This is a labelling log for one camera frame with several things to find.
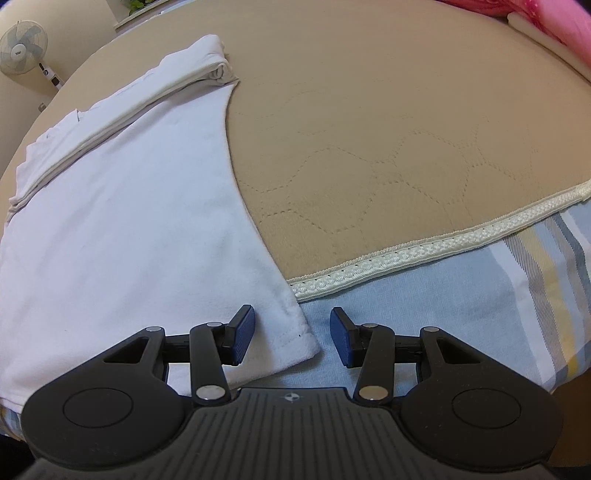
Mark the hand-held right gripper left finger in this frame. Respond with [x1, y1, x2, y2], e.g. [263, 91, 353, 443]
[102, 305, 256, 407]

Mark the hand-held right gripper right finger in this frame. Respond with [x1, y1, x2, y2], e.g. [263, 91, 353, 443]
[330, 307, 481, 403]

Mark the white long-sleeved shirt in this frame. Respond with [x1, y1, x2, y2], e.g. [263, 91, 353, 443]
[0, 33, 321, 411]

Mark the striped bed sheet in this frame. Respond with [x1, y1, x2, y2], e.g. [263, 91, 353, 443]
[0, 185, 591, 439]

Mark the beige quilted mattress pad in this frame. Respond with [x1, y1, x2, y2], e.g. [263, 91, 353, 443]
[0, 0, 591, 301]

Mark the white window sill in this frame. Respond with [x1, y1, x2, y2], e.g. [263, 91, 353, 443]
[113, 0, 185, 31]

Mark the white bedding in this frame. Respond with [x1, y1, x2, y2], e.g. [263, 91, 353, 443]
[507, 10, 591, 84]

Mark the white standing fan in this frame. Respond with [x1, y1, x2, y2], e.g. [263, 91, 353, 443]
[0, 21, 65, 90]

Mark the pink floral quilt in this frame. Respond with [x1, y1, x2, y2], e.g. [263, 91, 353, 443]
[443, 0, 591, 70]

